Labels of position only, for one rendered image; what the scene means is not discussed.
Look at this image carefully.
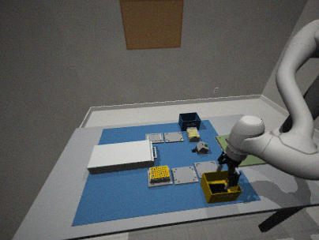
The blue bench mat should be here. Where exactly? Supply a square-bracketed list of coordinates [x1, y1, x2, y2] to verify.
[71, 120, 261, 227]

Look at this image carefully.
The black assay plate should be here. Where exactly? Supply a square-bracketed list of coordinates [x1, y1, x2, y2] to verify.
[208, 183, 228, 194]

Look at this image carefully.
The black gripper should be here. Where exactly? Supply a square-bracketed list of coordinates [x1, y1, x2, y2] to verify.
[216, 152, 242, 189]

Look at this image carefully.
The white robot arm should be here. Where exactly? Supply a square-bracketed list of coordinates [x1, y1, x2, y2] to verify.
[225, 19, 319, 181]

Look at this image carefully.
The yellow bin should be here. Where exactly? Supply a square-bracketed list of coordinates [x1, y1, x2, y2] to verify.
[200, 171, 242, 204]

